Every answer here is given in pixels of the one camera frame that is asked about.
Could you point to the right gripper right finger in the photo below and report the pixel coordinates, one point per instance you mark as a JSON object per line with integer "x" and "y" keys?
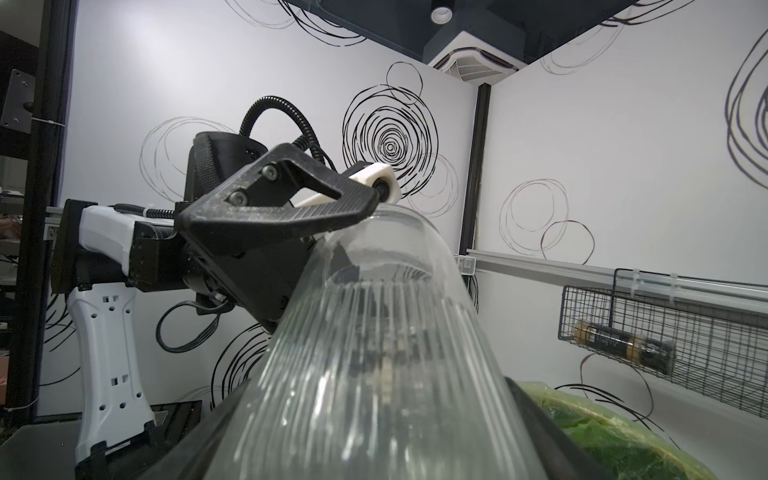
{"x": 560, "y": 457}

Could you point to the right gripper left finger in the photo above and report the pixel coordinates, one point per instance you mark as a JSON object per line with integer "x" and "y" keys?
{"x": 192, "y": 457}

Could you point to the cream lid oatmeal jar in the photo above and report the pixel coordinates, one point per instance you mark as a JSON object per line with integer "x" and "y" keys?
{"x": 379, "y": 370}

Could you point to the dark item in basket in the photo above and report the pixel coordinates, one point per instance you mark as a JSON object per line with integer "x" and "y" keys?
{"x": 654, "y": 354}

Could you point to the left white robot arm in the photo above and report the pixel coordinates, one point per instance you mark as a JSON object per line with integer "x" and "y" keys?
{"x": 119, "y": 436}

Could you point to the green plastic bin liner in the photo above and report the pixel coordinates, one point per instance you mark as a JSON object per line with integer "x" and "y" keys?
{"x": 614, "y": 436}

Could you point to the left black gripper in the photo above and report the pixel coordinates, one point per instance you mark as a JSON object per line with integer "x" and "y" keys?
{"x": 284, "y": 195}

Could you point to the black wire wall basket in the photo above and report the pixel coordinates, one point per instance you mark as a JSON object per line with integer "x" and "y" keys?
{"x": 719, "y": 329}

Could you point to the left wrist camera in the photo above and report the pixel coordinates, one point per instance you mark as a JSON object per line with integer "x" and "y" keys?
{"x": 378, "y": 176}

